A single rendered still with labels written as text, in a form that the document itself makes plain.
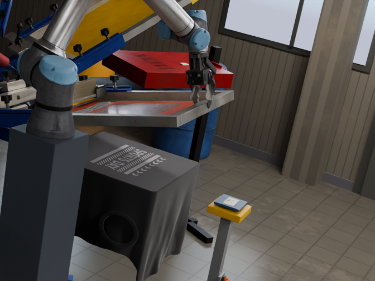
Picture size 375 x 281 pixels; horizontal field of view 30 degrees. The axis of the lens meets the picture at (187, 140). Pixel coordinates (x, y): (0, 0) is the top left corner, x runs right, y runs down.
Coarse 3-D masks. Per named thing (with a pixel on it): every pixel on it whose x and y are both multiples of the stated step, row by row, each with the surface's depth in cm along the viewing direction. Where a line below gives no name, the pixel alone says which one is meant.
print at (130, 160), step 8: (112, 152) 288; (120, 152) 289; (128, 152) 291; (136, 152) 293; (144, 152) 295; (96, 160) 276; (104, 160) 278; (112, 160) 279; (120, 160) 281; (128, 160) 283; (136, 160) 284; (144, 160) 286; (152, 160) 288; (160, 160) 290; (112, 168) 271; (120, 168) 272; (128, 168) 274; (136, 168) 275; (144, 168) 277; (136, 176) 268
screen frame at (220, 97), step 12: (108, 96) 310; (120, 96) 308; (132, 96) 306; (144, 96) 303; (156, 96) 301; (168, 96) 299; (180, 96) 296; (204, 96) 292; (216, 96) 277; (228, 96) 285; (12, 108) 280; (24, 108) 283; (192, 108) 253; (204, 108) 261; (84, 120) 253; (96, 120) 251; (108, 120) 249; (120, 120) 247; (132, 120) 245; (144, 120) 244; (156, 120) 242; (168, 120) 240; (180, 120) 241
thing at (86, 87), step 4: (84, 80) 298; (88, 80) 298; (92, 80) 301; (76, 84) 290; (80, 84) 292; (84, 84) 295; (88, 84) 298; (92, 84) 301; (76, 88) 290; (80, 88) 293; (84, 88) 295; (88, 88) 298; (92, 88) 301; (76, 92) 290; (80, 92) 293; (84, 92) 295; (88, 92) 298; (92, 92) 301; (76, 96) 290; (80, 96) 293; (84, 96) 296
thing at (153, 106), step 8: (88, 104) 301; (112, 104) 296; (120, 104) 295; (128, 104) 293; (136, 104) 292; (144, 104) 291; (152, 104) 289; (160, 104) 288; (168, 104) 287; (176, 104) 286; (184, 104) 284; (192, 104) 283
